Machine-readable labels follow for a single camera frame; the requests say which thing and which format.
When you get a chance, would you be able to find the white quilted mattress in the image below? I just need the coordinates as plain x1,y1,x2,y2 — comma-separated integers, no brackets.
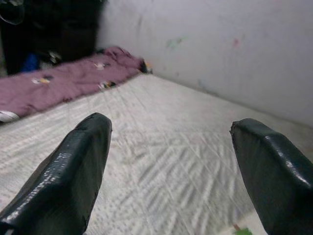
0,72,313,235

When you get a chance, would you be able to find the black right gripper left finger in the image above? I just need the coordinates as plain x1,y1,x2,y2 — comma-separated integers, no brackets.
0,112,113,235

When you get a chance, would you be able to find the white pillow green mark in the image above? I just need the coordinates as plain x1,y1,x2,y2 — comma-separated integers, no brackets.
215,215,267,235

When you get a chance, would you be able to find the blue bag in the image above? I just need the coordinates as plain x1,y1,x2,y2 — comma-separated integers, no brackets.
21,52,42,73

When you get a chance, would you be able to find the purple cartoon print blanket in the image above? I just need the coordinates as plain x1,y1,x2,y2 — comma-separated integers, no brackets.
0,46,147,123

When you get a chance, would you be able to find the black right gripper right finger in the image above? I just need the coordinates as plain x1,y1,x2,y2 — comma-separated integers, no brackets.
229,118,313,235

